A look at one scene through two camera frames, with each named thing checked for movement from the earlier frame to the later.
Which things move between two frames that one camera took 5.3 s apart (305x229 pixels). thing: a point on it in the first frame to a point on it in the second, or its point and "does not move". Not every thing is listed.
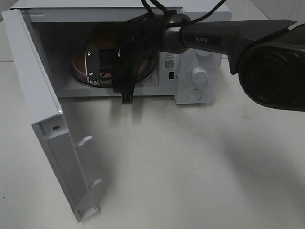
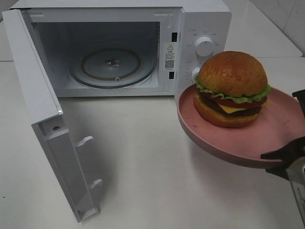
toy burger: x=106 y=36 to x=231 y=88
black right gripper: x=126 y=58 to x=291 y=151
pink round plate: x=79 y=65 to x=279 y=123
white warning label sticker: x=169 y=61 does not move
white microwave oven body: x=191 y=76 does not move
